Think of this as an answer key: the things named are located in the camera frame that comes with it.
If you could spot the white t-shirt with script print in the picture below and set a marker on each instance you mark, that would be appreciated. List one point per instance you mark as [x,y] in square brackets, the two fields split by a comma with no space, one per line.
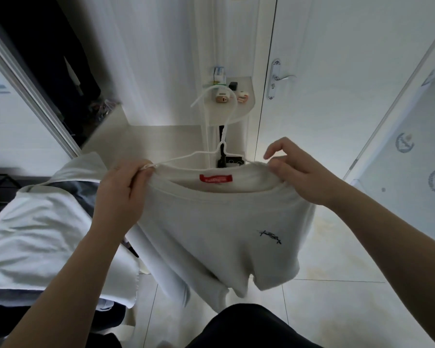
[225,228]

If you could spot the small pink ornament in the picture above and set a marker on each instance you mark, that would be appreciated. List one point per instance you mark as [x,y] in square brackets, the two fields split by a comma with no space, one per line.
[242,97]

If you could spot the small white blue box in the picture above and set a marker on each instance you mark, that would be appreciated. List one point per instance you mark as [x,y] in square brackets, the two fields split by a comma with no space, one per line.
[219,72]

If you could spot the person's dark shirt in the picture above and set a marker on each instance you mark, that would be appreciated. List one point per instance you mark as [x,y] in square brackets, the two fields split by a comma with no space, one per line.
[254,329]

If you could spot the person's left hand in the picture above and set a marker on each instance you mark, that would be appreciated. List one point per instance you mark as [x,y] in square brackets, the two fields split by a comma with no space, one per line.
[120,195]

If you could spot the black box device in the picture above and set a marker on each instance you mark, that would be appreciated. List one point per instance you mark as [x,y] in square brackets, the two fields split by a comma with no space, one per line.
[233,157]

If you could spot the rounded corner shelf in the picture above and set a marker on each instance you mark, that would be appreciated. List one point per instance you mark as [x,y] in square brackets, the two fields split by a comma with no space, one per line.
[236,111]

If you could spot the person's right hand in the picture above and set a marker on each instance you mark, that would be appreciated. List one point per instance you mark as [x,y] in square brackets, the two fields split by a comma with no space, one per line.
[304,174]

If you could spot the small black item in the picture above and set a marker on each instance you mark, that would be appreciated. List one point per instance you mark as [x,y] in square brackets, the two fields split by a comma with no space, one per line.
[233,86]

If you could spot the white door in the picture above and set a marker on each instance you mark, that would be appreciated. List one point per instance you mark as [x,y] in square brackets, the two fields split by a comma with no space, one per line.
[348,76]

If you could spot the person's left forearm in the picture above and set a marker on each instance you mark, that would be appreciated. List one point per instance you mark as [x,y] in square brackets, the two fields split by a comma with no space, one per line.
[65,293]

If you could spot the person's right forearm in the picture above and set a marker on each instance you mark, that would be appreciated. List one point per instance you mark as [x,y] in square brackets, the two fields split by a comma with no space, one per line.
[399,257]

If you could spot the dark fabric pile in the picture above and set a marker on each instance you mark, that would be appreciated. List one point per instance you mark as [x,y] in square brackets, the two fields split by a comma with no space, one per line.
[105,112]

